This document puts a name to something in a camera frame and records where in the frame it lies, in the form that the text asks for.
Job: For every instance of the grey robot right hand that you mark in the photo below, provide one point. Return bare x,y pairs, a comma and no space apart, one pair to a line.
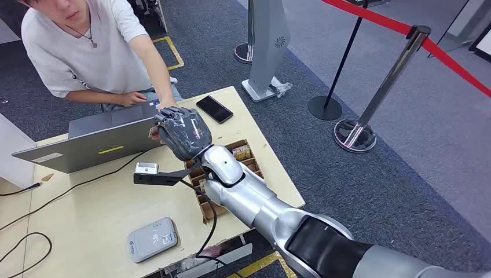
186,134

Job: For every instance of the person's left hand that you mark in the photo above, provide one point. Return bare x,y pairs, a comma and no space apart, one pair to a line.
167,103

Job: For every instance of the person's right hand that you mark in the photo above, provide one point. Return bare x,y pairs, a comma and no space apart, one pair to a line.
132,99

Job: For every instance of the person's left forearm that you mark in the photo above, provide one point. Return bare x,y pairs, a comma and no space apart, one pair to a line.
155,69

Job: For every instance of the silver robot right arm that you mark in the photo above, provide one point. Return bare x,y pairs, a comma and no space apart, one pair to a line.
249,192

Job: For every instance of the person's right forearm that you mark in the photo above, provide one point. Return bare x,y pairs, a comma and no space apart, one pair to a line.
92,96

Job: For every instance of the patterned hotel room key card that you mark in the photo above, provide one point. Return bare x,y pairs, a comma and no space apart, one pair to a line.
241,152

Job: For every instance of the person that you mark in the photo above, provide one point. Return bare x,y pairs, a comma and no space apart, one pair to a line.
76,50

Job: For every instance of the grey card reader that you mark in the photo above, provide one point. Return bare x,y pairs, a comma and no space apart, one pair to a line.
151,241

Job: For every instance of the black smartphone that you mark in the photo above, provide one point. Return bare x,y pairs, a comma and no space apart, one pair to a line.
214,109

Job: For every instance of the grey laptop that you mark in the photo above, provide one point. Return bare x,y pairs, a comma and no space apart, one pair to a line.
88,147

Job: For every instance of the chrome stanchion with round base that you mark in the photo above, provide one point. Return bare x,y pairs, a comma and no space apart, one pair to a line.
243,53

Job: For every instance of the crumpled clear plastic bag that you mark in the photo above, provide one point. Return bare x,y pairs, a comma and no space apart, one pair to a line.
282,87

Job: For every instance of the small wood chip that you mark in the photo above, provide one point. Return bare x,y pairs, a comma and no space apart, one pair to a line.
47,177

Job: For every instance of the grey kiosk stand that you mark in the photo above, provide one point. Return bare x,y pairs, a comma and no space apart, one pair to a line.
268,46

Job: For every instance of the pink plastic wrapped bundle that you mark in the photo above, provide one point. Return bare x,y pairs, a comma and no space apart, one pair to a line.
209,253

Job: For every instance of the white cabinet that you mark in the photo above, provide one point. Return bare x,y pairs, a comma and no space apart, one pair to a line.
15,161

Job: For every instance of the red barrier belt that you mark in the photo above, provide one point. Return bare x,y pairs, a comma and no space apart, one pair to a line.
383,21

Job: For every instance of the grey partition panel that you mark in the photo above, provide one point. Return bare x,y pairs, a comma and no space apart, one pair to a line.
466,23

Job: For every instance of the black framed white board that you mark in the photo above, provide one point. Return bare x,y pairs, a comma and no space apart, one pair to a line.
484,46

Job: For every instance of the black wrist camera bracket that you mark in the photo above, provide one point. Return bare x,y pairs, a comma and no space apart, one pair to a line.
161,179

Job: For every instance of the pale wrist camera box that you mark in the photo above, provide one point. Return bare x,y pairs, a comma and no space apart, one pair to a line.
146,168

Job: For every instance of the white shelf rail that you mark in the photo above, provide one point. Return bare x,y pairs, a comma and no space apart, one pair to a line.
241,252

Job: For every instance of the black stanchion post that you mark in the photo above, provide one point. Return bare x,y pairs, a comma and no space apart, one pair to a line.
324,108

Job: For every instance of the chrome stanchion post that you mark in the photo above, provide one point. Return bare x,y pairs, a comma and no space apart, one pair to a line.
387,82

